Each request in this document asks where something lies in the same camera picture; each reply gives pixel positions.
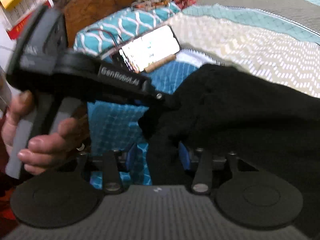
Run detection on black pants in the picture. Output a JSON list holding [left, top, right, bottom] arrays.
[[138, 64, 319, 185]]

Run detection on person's left hand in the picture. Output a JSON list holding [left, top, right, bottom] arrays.
[[1, 90, 89, 175]]

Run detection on teal patterned pillow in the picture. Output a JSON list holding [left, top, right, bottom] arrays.
[[73, 2, 181, 56]]

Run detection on lit smartphone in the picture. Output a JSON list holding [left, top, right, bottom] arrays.
[[111, 24, 181, 73]]

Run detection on patchwork teal grey bedspread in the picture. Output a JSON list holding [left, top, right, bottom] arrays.
[[87, 0, 320, 190]]

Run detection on yellow wall calendar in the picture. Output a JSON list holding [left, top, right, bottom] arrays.
[[1, 0, 51, 40]]

